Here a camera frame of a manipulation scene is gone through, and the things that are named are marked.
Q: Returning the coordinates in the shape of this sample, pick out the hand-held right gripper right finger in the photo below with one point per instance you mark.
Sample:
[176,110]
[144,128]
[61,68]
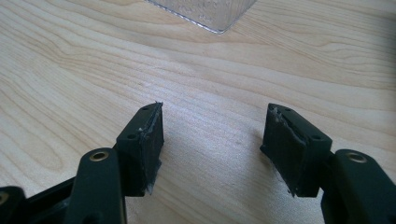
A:
[292,155]

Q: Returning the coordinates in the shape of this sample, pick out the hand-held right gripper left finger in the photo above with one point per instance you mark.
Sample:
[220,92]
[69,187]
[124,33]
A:
[141,161]

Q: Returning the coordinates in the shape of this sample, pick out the clear ribbed plastic container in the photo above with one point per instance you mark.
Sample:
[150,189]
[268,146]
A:
[211,14]

